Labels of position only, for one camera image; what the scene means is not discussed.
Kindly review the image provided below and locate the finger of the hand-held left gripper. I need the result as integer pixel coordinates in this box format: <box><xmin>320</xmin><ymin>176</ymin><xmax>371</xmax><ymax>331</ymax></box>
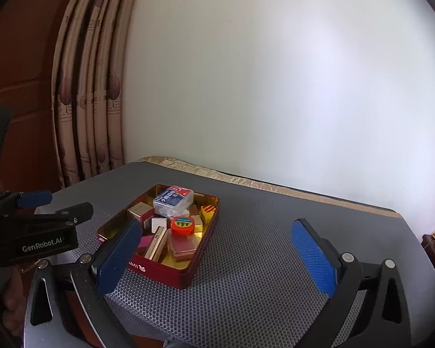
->
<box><xmin>0</xmin><ymin>189</ymin><xmax>53</xmax><ymax>214</ymax></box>
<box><xmin>0</xmin><ymin>202</ymin><xmax>94</xmax><ymax>232</ymax></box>

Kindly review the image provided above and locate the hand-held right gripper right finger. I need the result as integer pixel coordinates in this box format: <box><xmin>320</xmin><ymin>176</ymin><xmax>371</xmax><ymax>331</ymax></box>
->
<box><xmin>291</xmin><ymin>218</ymin><xmax>412</xmax><ymax>348</ymax></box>

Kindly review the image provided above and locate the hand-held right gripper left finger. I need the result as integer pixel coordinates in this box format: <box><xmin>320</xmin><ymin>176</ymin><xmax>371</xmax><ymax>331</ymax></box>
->
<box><xmin>23</xmin><ymin>219</ymin><xmax>143</xmax><ymax>348</ymax></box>

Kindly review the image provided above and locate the pink rectangular box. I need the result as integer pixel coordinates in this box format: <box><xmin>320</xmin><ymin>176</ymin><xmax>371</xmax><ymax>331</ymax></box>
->
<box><xmin>136</xmin><ymin>235</ymin><xmax>155</xmax><ymax>256</ymax></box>

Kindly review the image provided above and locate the long gold box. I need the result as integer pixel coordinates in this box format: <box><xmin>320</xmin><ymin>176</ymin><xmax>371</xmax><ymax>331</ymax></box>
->
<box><xmin>144</xmin><ymin>226</ymin><xmax>169</xmax><ymax>262</ymax></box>

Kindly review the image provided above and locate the brown cardboard box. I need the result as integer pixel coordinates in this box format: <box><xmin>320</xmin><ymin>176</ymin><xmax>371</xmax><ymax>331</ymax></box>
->
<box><xmin>126</xmin><ymin>203</ymin><xmax>155</xmax><ymax>226</ymax></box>

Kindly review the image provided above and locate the red tin box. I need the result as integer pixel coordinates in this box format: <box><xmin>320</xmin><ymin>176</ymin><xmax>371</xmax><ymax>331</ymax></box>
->
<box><xmin>97</xmin><ymin>184</ymin><xmax>221</xmax><ymax>290</ymax></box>

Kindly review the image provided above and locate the clear case red pad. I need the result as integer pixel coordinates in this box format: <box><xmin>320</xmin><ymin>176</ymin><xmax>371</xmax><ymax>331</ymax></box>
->
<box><xmin>168</xmin><ymin>234</ymin><xmax>201</xmax><ymax>262</ymax></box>

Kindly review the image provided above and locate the round red tape measure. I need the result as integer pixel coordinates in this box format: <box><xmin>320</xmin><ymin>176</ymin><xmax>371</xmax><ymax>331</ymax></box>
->
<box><xmin>170</xmin><ymin>215</ymin><xmax>197</xmax><ymax>236</ymax></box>

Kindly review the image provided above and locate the clear plastic box blue label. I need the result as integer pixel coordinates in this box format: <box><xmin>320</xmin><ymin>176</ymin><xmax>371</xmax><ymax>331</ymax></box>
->
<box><xmin>153</xmin><ymin>186</ymin><xmax>194</xmax><ymax>217</ymax></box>

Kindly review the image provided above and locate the beige patterned curtain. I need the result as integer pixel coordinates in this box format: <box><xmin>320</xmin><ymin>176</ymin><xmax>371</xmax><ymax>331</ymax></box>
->
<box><xmin>51</xmin><ymin>0</ymin><xmax>143</xmax><ymax>189</ymax></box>

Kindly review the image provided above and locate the brown wooden door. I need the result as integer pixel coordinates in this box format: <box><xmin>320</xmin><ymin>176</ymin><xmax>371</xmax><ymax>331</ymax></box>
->
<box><xmin>0</xmin><ymin>0</ymin><xmax>81</xmax><ymax>198</ymax></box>

